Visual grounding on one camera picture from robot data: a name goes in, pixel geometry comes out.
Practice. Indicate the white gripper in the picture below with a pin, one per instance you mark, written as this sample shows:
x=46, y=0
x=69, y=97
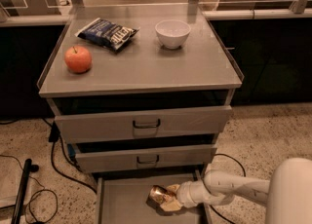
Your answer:
x=185, y=195

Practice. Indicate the orange soda can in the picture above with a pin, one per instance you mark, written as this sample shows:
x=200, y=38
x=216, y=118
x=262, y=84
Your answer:
x=160, y=195

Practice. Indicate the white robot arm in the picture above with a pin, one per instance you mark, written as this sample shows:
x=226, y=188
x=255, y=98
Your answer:
x=287, y=195

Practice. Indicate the bottom grey drawer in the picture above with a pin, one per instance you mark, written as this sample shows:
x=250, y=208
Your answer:
x=123, y=198

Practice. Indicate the grey drawer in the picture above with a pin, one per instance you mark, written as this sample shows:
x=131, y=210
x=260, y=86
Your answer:
x=142, y=124
x=123, y=198
x=176, y=156

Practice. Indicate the middle grey drawer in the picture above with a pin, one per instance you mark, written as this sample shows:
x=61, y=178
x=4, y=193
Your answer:
x=176, y=156

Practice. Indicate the top grey drawer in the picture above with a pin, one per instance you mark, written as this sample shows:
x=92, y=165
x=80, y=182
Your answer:
x=142, y=124

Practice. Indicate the grey drawer cabinet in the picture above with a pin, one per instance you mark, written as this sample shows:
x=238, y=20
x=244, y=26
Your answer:
x=144, y=75

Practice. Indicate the black pole on floor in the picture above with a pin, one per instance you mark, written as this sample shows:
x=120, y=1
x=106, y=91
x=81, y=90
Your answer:
x=27, y=169

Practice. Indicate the white bowl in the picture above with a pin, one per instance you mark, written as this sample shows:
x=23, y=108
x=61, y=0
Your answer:
x=172, y=33

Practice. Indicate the red apple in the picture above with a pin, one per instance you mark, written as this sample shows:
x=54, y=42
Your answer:
x=78, y=59

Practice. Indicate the blue chip bag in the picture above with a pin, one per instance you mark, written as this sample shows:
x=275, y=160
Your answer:
x=105, y=33

